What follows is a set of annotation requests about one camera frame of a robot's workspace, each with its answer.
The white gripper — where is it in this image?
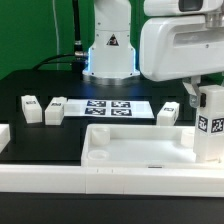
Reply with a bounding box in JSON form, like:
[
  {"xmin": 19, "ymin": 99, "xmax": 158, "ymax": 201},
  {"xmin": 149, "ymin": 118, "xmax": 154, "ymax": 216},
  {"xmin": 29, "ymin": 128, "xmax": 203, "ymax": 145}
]
[{"xmin": 139, "ymin": 15, "xmax": 224, "ymax": 108}]

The white desk tabletop tray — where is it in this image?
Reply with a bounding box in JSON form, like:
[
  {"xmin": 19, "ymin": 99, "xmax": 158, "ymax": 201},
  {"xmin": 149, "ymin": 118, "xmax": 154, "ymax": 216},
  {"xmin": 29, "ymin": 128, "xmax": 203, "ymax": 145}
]
[{"xmin": 81, "ymin": 124, "xmax": 224, "ymax": 170}]

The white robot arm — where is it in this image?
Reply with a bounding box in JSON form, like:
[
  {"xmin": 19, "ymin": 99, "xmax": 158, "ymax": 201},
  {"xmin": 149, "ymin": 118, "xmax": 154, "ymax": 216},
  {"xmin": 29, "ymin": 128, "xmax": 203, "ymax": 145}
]
[{"xmin": 83, "ymin": 0, "xmax": 224, "ymax": 108}]

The white front fence bar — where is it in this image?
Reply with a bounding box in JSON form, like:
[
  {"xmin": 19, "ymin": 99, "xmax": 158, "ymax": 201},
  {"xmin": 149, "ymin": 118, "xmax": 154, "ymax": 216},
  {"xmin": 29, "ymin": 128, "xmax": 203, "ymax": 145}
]
[{"xmin": 0, "ymin": 165, "xmax": 224, "ymax": 197}]

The white marker sheet with tags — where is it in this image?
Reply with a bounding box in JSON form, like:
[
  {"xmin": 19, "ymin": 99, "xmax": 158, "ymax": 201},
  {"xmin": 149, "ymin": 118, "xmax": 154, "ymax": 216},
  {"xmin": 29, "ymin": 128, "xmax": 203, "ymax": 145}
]
[{"xmin": 64, "ymin": 99, "xmax": 154, "ymax": 119}]

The white left fence block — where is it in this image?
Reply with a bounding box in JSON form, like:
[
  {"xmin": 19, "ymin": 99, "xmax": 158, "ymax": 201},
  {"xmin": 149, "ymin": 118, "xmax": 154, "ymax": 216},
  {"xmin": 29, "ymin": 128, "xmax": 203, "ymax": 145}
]
[{"xmin": 0, "ymin": 124, "xmax": 10, "ymax": 153}]

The black cable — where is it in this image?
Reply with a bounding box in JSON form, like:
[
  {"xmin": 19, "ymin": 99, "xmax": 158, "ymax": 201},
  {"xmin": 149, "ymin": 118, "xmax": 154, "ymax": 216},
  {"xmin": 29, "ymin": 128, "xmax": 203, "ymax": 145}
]
[{"xmin": 31, "ymin": 0, "xmax": 90, "ymax": 71}]

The white thin cable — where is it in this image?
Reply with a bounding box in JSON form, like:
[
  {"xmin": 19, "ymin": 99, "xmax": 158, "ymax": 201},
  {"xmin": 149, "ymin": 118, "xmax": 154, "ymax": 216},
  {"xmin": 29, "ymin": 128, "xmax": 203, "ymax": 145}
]
[{"xmin": 51, "ymin": 0, "xmax": 61, "ymax": 71}]

